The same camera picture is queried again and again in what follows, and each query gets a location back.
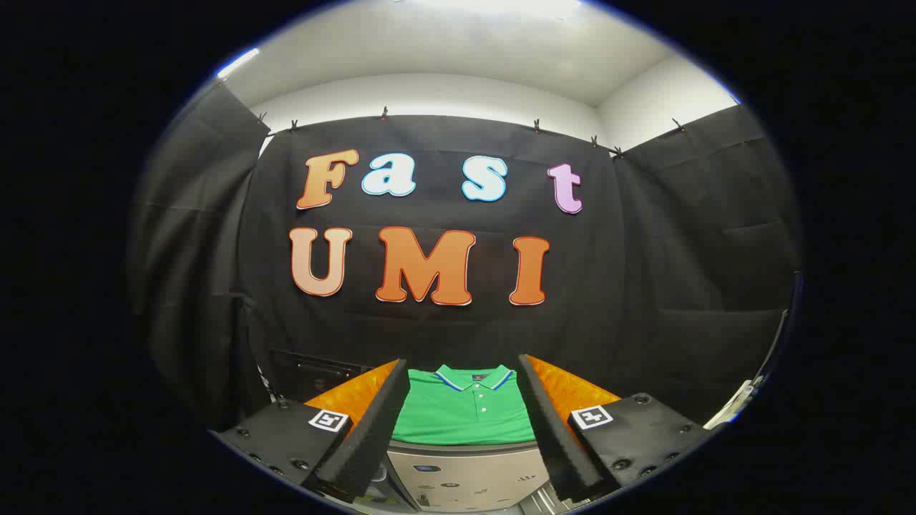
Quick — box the white object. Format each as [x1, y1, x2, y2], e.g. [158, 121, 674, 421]
[704, 378, 765, 431]

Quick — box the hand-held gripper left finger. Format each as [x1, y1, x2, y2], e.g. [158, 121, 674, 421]
[211, 359, 411, 505]

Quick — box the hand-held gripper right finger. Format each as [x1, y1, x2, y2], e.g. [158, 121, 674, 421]
[517, 353, 716, 505]

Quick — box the black backdrop cloth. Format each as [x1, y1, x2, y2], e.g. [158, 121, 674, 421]
[129, 79, 802, 430]

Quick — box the green polo shirt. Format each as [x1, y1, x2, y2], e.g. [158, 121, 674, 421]
[391, 364, 537, 446]

